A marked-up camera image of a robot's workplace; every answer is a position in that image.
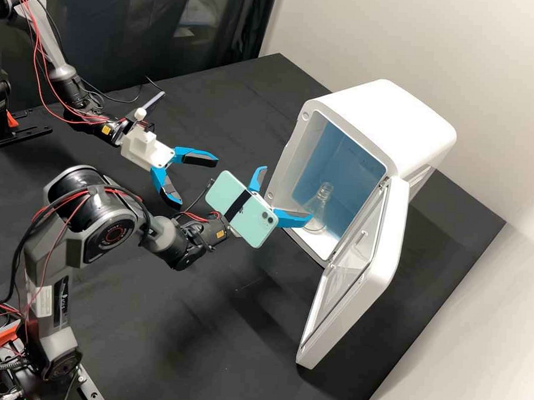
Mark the incubator door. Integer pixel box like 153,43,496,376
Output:
295,170,411,374

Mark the black cable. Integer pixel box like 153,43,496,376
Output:
78,72,167,107

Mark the left wrist camera phone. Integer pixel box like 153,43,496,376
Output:
126,91,166,137

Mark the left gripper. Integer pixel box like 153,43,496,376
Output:
117,129,271,209

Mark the white incubator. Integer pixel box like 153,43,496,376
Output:
263,74,460,270

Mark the wrist camera phone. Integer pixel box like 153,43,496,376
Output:
126,91,166,137
202,169,282,249

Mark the clear flask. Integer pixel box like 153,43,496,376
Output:
302,181,335,235

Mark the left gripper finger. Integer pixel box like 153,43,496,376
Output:
272,207,314,230

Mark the right wrist camera phone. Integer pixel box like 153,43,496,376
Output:
202,169,282,249

